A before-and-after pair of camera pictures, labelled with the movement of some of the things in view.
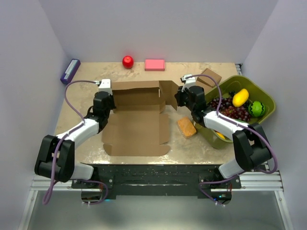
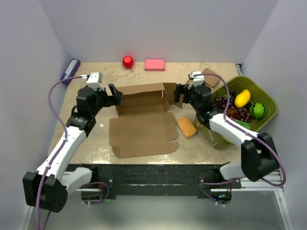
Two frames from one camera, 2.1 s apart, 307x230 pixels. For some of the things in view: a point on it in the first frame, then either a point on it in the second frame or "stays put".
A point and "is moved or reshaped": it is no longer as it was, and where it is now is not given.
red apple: (127, 62) stays put
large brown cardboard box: (136, 126) is moved or reshaped
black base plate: (158, 179) stays put
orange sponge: (186, 127) stays put
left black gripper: (110, 98) -> (117, 95)
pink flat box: (155, 65) stays put
